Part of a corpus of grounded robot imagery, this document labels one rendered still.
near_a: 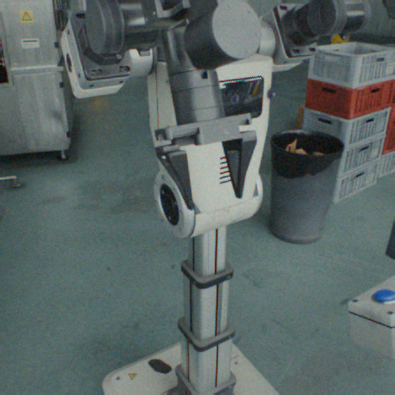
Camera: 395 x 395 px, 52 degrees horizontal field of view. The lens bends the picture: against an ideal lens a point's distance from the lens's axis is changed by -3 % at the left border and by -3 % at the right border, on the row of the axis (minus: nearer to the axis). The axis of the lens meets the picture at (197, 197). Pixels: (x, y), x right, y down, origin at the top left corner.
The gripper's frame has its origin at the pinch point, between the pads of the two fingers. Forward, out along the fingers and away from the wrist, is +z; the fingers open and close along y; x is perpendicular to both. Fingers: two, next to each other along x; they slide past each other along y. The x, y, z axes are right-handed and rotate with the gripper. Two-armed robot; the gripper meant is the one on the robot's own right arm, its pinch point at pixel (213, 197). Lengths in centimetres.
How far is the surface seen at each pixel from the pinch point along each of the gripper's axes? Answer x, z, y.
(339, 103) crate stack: 201, -4, 170
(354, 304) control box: 1.1, 20.9, 19.2
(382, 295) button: -1.1, 19.8, 22.6
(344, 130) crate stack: 199, 15, 170
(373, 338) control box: -1.9, 25.3, 19.8
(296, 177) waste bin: 166, 33, 108
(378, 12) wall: 923, -223, 887
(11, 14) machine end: 318, -120, -36
